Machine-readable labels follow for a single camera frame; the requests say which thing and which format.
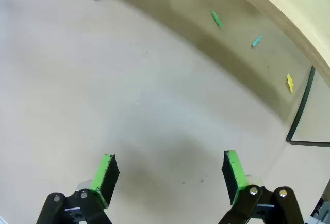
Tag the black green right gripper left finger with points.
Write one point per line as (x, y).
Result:
(105, 177)

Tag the yellow paper scrap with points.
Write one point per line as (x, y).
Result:
(290, 82)

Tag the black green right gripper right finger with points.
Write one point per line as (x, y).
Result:
(236, 177)

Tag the green paper scrap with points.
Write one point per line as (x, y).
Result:
(217, 19)

